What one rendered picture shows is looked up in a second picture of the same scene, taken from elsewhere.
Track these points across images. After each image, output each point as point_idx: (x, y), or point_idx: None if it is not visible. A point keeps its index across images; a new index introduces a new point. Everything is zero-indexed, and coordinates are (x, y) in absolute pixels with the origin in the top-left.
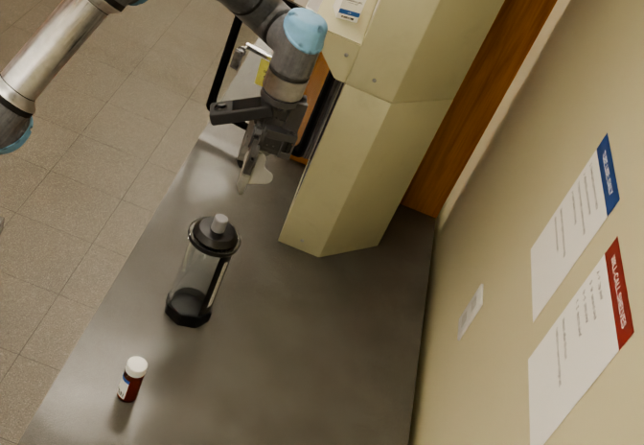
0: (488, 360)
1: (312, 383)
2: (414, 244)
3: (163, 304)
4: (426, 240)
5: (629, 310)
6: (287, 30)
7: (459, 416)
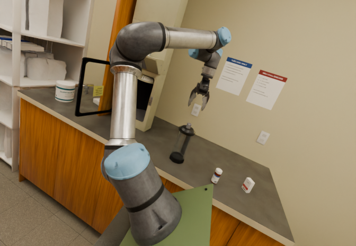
0: (222, 110)
1: (195, 146)
2: None
3: (174, 163)
4: None
5: (281, 76)
6: (219, 53)
7: (221, 124)
